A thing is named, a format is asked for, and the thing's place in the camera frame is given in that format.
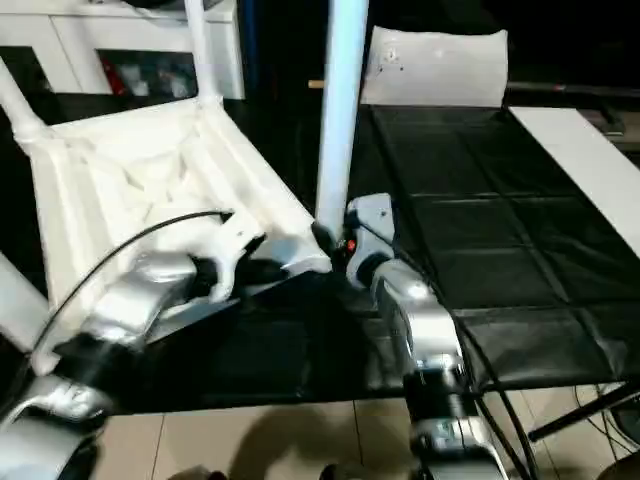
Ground white plastic table leg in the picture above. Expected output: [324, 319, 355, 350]
[183, 0, 223, 109]
[314, 0, 371, 236]
[0, 250, 51, 353]
[0, 58, 49, 141]

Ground white plastic table top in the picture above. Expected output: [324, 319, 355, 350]
[20, 98, 333, 376]

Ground black work mat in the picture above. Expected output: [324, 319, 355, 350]
[0, 90, 640, 416]

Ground grey left robot foot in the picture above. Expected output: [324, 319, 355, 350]
[170, 465, 226, 480]

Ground grey robot foot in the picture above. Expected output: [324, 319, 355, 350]
[170, 465, 226, 480]
[320, 462, 373, 480]

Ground white plastic bag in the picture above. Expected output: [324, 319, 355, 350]
[358, 25, 509, 109]

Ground grey right robot foot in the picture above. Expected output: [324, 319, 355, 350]
[320, 462, 373, 480]

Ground flat white board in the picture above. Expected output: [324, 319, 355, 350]
[508, 108, 640, 261]

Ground white cabinet with glass doors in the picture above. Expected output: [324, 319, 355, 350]
[0, 0, 246, 101]

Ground black floor stand bar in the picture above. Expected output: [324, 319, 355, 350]
[528, 380, 640, 443]

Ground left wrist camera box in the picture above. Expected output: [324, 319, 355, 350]
[205, 215, 266, 301]

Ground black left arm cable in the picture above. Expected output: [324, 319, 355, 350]
[0, 210, 233, 401]

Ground black floor cables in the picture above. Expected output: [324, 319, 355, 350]
[590, 385, 640, 441]

